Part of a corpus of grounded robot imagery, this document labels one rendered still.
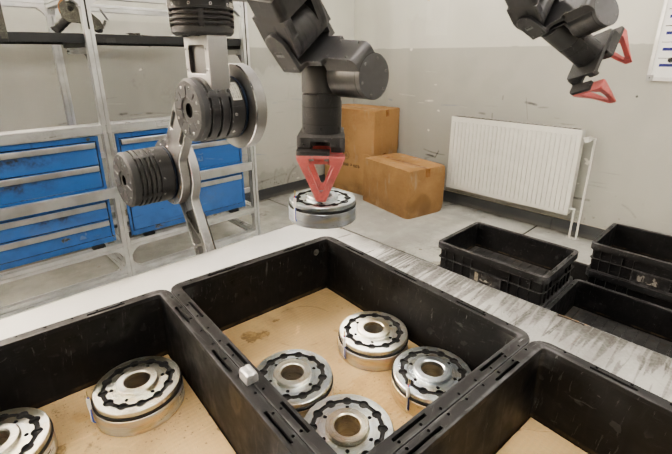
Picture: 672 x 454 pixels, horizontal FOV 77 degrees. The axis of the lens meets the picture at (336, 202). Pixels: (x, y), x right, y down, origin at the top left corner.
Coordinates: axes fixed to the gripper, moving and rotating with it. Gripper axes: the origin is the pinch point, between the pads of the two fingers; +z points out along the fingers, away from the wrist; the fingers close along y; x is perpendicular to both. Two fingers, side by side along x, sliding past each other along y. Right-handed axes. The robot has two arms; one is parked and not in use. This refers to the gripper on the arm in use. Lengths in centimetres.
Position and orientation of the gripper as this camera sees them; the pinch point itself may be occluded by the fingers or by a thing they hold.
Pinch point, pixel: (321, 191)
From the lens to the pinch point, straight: 65.0
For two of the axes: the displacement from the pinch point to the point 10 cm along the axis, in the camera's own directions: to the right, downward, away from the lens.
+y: 0.1, -3.2, 9.5
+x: -10.0, -0.2, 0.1
